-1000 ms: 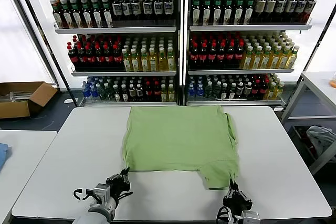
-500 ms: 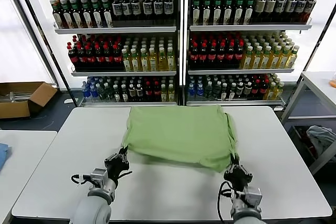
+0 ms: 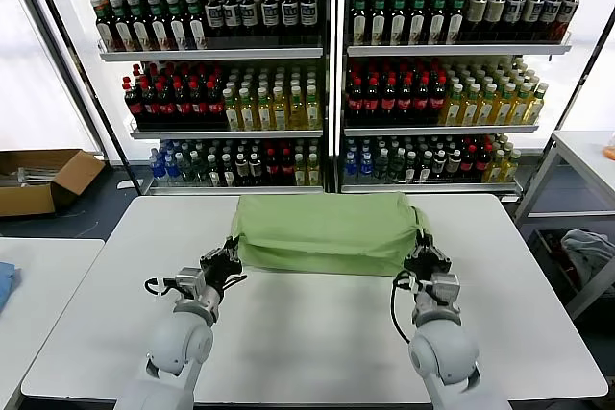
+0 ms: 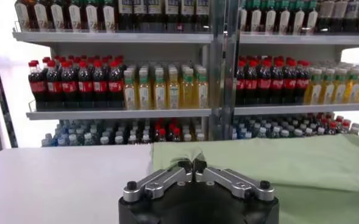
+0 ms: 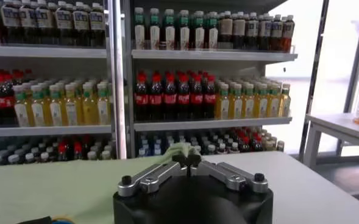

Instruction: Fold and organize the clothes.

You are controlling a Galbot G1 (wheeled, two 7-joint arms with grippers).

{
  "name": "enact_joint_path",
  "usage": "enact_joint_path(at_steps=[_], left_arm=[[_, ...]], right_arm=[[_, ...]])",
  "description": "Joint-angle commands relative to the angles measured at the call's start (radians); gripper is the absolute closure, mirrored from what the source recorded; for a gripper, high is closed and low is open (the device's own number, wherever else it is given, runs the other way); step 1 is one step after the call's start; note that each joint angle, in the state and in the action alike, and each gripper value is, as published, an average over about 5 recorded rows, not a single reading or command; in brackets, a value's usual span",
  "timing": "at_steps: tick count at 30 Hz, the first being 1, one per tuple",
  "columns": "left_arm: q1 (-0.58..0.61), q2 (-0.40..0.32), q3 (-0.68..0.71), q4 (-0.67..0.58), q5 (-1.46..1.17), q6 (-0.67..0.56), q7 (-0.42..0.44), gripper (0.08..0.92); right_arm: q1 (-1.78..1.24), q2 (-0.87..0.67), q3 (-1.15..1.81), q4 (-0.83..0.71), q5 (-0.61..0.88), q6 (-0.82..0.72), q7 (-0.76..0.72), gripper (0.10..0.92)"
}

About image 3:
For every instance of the white cap dark label bottle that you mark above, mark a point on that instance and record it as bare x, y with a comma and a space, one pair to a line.
214, 16
550, 14
308, 14
567, 11
531, 14
270, 15
513, 14
249, 15
232, 16
290, 14

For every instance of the black storage crate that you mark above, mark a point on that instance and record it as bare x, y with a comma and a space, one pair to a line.
545, 249

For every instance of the green polo shirt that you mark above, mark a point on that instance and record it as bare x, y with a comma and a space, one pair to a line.
327, 237

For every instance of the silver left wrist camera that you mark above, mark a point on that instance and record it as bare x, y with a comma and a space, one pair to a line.
189, 278

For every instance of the blue water bottle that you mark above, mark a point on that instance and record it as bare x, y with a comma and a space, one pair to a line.
351, 165
171, 167
366, 165
154, 167

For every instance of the clear cup orange content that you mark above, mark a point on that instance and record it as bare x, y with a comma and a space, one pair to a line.
610, 153

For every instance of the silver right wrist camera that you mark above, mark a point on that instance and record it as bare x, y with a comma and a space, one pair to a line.
444, 285

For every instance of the grey metal shelving unit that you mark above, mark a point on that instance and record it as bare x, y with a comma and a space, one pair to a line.
341, 93
327, 93

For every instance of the white cap tan label bottle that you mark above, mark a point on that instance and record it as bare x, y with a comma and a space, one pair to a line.
474, 14
493, 14
241, 170
438, 162
254, 170
453, 162

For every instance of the black slanted pole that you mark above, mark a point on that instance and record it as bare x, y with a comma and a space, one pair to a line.
92, 93
575, 93

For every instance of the yellow drink bottle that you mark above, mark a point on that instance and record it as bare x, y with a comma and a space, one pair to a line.
468, 110
265, 114
248, 114
518, 110
510, 167
300, 170
451, 110
281, 114
502, 110
485, 110
298, 114
495, 167
232, 114
313, 170
532, 110
312, 114

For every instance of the red cap cola bottle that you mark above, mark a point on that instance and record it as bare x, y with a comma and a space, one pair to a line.
198, 107
355, 103
272, 167
371, 103
388, 103
481, 162
405, 103
421, 103
436, 103
133, 107
467, 162
214, 107
182, 107
150, 107
287, 167
166, 107

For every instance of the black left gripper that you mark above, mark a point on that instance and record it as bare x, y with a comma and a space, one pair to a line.
223, 271

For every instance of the white metal frame table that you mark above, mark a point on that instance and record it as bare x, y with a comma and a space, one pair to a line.
588, 160

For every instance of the grey cloth pile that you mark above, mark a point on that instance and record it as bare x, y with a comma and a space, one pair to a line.
586, 251

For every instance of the clear plastic packaging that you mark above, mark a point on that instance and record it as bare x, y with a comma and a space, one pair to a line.
29, 176

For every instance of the brown cardboard box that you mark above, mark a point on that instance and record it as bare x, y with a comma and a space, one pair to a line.
29, 201

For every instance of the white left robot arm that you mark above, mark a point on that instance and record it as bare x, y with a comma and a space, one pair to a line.
180, 338

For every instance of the dark green bottle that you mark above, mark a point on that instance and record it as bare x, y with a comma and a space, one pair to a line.
396, 165
199, 169
382, 165
186, 167

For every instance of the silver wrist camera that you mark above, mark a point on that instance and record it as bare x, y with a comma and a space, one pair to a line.
444, 285
189, 278

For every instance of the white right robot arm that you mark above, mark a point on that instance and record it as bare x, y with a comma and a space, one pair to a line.
444, 347

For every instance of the blue cloth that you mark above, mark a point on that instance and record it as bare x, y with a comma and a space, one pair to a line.
6, 285

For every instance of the green cap tea bottle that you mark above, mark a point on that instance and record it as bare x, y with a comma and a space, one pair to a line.
377, 21
123, 31
398, 21
195, 30
436, 21
417, 21
105, 31
177, 30
140, 31
454, 21
158, 31
358, 21

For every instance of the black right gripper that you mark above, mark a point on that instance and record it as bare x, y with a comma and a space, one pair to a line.
425, 268

